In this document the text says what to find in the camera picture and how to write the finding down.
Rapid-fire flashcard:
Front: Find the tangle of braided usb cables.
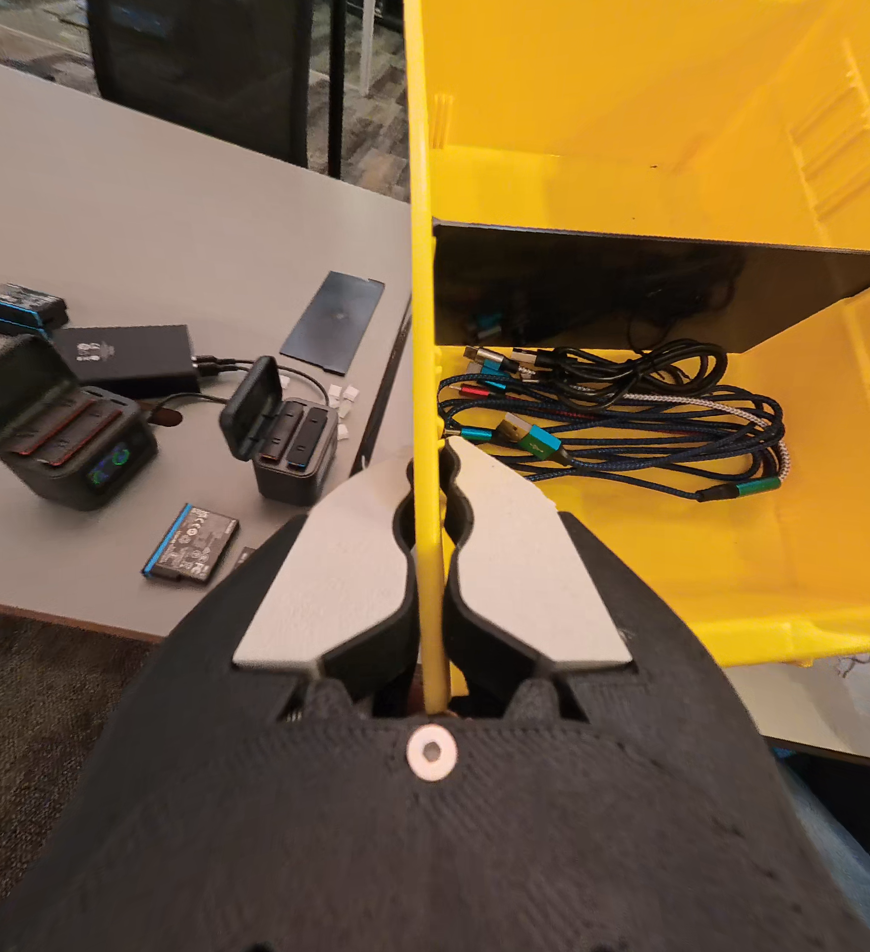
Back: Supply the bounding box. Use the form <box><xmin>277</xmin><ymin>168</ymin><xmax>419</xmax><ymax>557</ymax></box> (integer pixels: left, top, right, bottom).
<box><xmin>435</xmin><ymin>338</ymin><xmax>793</xmax><ymax>507</ymax></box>

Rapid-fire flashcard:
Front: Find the small black charging case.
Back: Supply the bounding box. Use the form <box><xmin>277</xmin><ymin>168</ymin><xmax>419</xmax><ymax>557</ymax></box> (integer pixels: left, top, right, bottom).
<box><xmin>219</xmin><ymin>356</ymin><xmax>339</xmax><ymax>507</ymax></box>

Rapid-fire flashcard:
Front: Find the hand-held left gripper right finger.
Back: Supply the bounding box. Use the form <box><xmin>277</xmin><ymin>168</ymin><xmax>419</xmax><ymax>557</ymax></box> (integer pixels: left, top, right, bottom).
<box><xmin>438</xmin><ymin>436</ymin><xmax>639</xmax><ymax>714</ymax></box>

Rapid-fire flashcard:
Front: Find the black flat card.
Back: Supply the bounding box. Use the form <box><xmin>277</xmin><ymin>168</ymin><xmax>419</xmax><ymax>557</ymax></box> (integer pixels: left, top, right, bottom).
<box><xmin>280</xmin><ymin>271</ymin><xmax>386</xmax><ymax>376</ymax></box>

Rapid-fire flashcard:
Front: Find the person's jeans leg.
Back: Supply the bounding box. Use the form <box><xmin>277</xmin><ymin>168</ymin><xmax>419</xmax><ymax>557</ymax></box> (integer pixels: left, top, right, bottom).
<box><xmin>769</xmin><ymin>747</ymin><xmax>870</xmax><ymax>901</ymax></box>

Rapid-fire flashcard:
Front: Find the yellow plastic bin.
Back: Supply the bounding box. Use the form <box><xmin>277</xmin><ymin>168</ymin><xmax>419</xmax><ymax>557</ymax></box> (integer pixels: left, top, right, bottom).
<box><xmin>403</xmin><ymin>0</ymin><xmax>870</xmax><ymax>711</ymax></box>

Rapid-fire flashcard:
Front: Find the black bin divider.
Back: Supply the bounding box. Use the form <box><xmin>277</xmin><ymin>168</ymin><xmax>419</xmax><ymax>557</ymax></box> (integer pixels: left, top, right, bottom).
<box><xmin>432</xmin><ymin>219</ymin><xmax>870</xmax><ymax>354</ymax></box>

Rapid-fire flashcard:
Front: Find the black mesh chair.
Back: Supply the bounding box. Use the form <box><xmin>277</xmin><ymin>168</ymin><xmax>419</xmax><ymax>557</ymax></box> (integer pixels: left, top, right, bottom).
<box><xmin>87</xmin><ymin>0</ymin><xmax>347</xmax><ymax>179</ymax></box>

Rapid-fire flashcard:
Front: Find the cluster of white plastic clips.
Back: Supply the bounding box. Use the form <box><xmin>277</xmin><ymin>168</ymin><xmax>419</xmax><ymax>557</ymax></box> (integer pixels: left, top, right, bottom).
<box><xmin>280</xmin><ymin>375</ymin><xmax>361</xmax><ymax>443</ymax></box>

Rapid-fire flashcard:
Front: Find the black power bank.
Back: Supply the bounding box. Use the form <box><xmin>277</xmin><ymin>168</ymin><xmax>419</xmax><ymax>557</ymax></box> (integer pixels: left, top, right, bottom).
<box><xmin>54</xmin><ymin>324</ymin><xmax>201</xmax><ymax>400</ymax></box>

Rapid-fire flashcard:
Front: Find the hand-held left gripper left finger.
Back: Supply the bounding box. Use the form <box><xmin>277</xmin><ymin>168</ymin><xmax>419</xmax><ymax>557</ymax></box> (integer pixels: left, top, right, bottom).
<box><xmin>232</xmin><ymin>454</ymin><xmax>424</xmax><ymax>715</ymax></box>

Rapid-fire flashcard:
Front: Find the large black charging case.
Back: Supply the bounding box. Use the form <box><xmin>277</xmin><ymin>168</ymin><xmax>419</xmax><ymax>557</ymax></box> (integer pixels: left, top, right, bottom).
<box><xmin>0</xmin><ymin>335</ymin><xmax>159</xmax><ymax>512</ymax></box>

